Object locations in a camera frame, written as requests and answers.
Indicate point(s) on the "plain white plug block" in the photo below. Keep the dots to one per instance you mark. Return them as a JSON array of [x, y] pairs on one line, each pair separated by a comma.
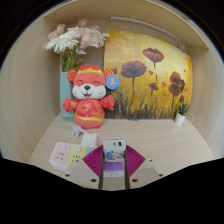
[[89, 140]]

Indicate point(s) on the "white light bar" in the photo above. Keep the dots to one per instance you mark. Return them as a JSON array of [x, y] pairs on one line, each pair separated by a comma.
[[143, 25]]

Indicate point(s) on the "pink and white flower bouquet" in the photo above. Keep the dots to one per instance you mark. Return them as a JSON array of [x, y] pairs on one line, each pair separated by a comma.
[[76, 38]]

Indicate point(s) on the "yellow poppy painting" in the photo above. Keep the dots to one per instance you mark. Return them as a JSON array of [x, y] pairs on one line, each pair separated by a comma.
[[150, 80]]

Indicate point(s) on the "red plush mouse toy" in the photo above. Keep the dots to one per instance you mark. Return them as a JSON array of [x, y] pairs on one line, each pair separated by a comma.
[[88, 103]]

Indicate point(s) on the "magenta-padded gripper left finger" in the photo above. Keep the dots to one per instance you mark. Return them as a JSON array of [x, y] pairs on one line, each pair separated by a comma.
[[93, 160]]

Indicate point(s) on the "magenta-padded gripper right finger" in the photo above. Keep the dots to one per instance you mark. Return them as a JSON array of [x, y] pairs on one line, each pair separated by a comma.
[[135, 160]]

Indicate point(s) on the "white printed charger block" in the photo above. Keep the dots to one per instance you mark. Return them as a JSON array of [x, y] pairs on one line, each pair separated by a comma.
[[114, 151]]

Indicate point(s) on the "pastel multicolour power strip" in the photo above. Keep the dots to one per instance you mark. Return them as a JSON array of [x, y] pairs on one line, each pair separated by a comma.
[[65, 155]]

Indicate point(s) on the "small potted plant white pot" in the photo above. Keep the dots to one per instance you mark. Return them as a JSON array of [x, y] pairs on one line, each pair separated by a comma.
[[180, 117]]

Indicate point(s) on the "white round power plug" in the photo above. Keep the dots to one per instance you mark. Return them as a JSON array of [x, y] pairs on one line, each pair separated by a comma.
[[76, 130]]

